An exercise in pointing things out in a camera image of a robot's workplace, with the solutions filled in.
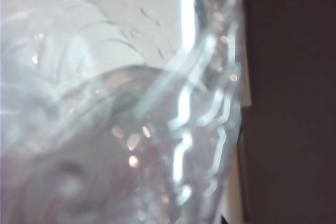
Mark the brown fabric desk partition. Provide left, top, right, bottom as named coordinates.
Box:
left=241, top=0, right=336, bottom=224

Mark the Nongfu Spring water bottle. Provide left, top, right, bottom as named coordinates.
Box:
left=0, top=0, right=244, bottom=224

